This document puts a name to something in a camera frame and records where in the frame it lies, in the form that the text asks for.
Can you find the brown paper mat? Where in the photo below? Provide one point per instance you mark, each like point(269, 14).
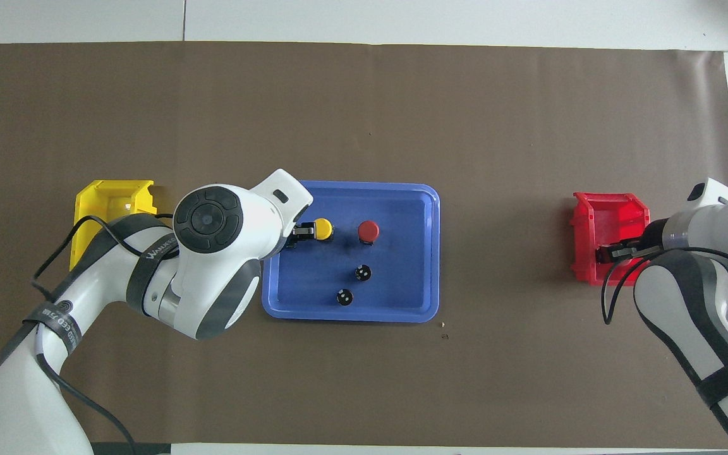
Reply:
point(364, 114)

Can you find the yellow plastic bin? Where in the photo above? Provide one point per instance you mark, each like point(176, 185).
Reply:
point(95, 196)

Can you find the black button base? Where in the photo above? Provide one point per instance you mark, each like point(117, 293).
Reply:
point(344, 301)
point(363, 277)

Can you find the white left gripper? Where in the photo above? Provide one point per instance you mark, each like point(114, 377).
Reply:
point(285, 202)

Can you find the red plastic bin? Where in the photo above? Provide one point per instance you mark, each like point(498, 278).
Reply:
point(591, 221)

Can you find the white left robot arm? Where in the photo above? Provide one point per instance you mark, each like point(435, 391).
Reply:
point(10, 404)

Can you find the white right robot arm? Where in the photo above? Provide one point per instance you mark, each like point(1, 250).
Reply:
point(673, 303)

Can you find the blue plastic tray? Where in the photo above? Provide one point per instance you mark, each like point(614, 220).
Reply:
point(402, 284)

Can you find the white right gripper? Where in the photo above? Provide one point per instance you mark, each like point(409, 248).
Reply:
point(711, 191)

